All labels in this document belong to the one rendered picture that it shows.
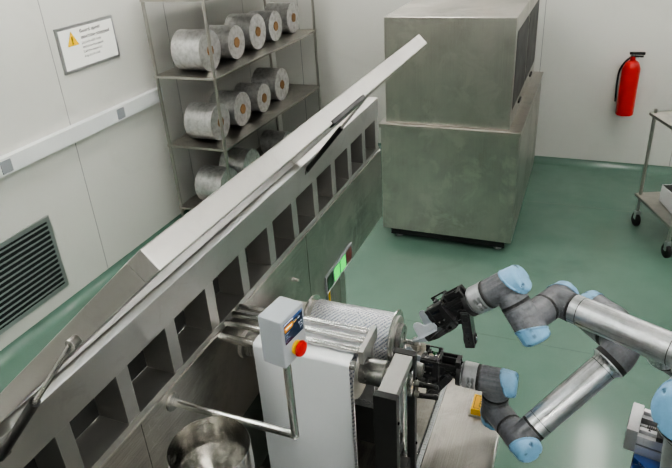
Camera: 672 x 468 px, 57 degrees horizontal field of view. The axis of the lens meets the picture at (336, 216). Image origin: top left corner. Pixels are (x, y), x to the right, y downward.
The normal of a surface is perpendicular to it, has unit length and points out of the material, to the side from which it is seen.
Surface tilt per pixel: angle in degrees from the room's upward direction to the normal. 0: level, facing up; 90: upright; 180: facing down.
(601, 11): 90
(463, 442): 0
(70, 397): 90
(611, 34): 90
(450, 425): 0
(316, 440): 90
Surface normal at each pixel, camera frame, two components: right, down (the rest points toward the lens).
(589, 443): -0.06, -0.89
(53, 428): 0.93, 0.12
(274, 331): -0.51, 0.41
